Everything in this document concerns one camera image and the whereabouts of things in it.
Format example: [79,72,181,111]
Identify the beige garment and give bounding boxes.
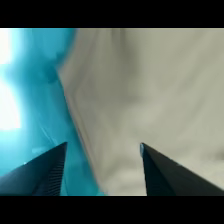
[57,27,224,197]

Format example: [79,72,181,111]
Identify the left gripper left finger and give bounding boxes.
[0,141,69,197]

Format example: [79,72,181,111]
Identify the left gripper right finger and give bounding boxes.
[139,142,224,197]

